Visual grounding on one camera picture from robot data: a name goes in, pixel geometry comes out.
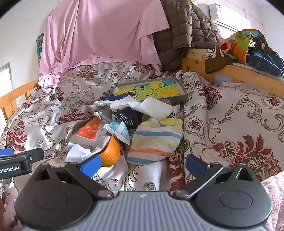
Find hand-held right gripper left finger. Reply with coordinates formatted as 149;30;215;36
33;154;114;199

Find white cloth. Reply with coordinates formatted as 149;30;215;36
133;97;174;122
64;135;111;165

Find orange rounded cap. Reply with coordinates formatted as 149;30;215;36
99;135;121;167

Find olive puffer jacket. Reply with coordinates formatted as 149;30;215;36
153;0;223;72

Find blue denim jeans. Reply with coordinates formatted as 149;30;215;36
245;33;284;78

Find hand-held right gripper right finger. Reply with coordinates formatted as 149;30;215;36
172;154;256;199

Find pink sheet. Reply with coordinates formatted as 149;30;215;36
38;0;170;94

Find pale blue board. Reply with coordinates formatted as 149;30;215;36
214;72;240;87

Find pastel striped sock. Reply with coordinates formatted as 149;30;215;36
126;117;184;166

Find colourful patchwork cloth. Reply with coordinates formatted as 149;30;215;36
220;29;267;65

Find olive printed t-shirt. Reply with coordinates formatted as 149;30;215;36
204;45;238;75

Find pink fluffy blanket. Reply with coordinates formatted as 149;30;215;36
259;173;284;231

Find dark striped socks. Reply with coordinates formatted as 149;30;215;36
110;108;143;132

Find orange and white box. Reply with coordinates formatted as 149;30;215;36
75;116;107;149

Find grey tray with cartoon print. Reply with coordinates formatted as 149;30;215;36
112;77;188;105

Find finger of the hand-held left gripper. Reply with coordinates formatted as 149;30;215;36
0;147;45;164

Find blue white striped packet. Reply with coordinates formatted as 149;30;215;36
103;119;132;145

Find white crumpled cloth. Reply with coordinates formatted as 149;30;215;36
64;135;111;165

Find white air conditioner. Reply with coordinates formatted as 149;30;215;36
209;3;252;32

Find floral satin bedspread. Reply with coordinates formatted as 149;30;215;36
0;61;284;231

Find wooden bed headboard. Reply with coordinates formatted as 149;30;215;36
181;49;284;98

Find taupe cloth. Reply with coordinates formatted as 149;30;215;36
85;104;111;119

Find window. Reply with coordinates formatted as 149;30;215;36
0;62;14;123

